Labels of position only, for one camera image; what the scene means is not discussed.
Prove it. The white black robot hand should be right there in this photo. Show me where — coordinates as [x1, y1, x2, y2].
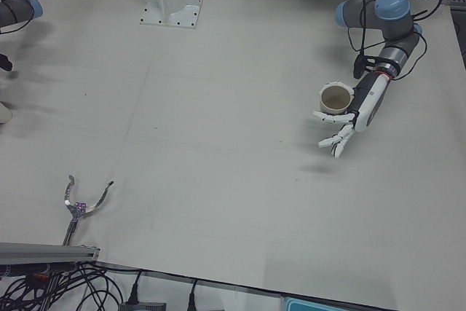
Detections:
[312, 72, 392, 159]

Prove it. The smooth beige paper cup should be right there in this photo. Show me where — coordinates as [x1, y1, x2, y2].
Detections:
[319, 84, 354, 115]

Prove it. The light blue plastic bin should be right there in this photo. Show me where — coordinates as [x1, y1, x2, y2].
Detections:
[282, 296, 398, 311]

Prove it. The dark power supply box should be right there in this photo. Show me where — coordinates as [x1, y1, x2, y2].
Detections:
[118, 301, 167, 311]

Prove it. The metal claw grabber tool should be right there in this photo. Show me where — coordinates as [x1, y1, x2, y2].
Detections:
[61, 175, 116, 246]

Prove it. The aluminium extrusion beam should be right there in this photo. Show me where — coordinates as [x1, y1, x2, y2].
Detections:
[0, 241, 101, 264]

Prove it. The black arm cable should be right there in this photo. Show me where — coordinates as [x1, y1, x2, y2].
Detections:
[345, 0, 446, 81]
[0, 0, 33, 35]

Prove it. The black power plug cable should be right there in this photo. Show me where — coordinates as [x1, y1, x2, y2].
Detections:
[129, 269, 145, 304]
[187, 278, 200, 311]

